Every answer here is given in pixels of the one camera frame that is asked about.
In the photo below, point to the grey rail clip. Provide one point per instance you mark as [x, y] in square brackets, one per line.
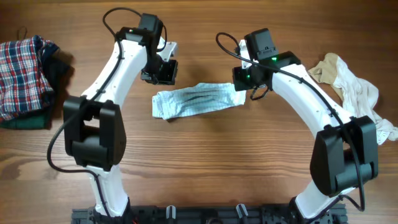
[241, 211]
[171, 212]

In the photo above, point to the beige and white baby shirt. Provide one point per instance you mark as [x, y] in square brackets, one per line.
[358, 95]

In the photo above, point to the left grey rail clip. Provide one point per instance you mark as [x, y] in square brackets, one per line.
[171, 212]

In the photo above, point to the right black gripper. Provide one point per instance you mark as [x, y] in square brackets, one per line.
[239, 84]

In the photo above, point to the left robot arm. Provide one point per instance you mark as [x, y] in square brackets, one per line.
[93, 126]

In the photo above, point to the red plaid folded garment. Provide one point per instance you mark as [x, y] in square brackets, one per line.
[24, 87]

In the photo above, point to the dark green folded garment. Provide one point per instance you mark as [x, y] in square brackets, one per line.
[39, 119]

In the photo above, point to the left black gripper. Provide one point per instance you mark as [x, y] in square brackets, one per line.
[167, 78]

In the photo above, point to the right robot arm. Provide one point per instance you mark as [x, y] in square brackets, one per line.
[344, 155]

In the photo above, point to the right grey rail clip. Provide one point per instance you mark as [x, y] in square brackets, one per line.
[241, 211]

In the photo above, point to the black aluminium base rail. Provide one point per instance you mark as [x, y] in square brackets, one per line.
[265, 214]

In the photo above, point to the navy dark folded garment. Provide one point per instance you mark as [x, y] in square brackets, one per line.
[56, 66]

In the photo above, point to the light blue striped baby pants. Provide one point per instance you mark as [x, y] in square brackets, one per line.
[199, 99]

